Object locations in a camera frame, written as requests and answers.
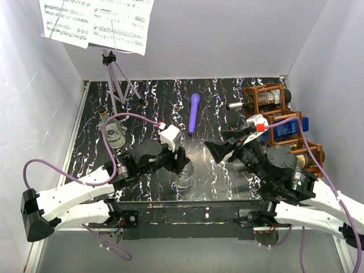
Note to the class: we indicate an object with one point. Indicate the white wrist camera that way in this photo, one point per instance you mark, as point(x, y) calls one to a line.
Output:
point(258, 124)
point(169, 136)

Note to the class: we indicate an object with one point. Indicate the clear plastic bottle blue label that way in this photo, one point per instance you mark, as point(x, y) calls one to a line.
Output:
point(183, 180)

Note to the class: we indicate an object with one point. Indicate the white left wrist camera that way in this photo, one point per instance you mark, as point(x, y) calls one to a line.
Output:
point(169, 136)

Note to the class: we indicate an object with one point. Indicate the clear glass bottle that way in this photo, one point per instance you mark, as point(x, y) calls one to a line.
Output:
point(114, 132)

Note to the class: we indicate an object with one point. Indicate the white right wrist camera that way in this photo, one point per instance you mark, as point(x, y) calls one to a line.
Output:
point(258, 124)

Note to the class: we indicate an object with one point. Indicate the purple toy microphone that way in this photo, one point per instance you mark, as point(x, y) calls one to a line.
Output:
point(195, 99)

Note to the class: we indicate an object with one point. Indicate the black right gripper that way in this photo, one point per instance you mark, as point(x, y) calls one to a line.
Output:
point(218, 149)

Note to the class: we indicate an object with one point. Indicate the brown wooden wine rack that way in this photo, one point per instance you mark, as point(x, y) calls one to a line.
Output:
point(271, 101)

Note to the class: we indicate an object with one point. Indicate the lilac music stand tripod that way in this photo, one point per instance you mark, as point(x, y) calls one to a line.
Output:
point(109, 60)

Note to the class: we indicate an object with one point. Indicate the blue box in rack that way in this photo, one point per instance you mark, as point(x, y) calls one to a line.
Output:
point(287, 129)

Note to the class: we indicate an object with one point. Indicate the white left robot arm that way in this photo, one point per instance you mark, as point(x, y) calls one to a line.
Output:
point(44, 212)

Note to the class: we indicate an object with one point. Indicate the dark bottle brown label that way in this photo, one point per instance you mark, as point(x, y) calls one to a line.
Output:
point(304, 160)

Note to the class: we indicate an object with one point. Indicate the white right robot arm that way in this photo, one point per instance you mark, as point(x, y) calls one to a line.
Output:
point(290, 194)

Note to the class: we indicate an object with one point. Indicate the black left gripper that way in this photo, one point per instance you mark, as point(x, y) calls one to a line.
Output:
point(176, 164)

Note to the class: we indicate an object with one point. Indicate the white sheet music pages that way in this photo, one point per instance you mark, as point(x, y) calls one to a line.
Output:
point(119, 25)

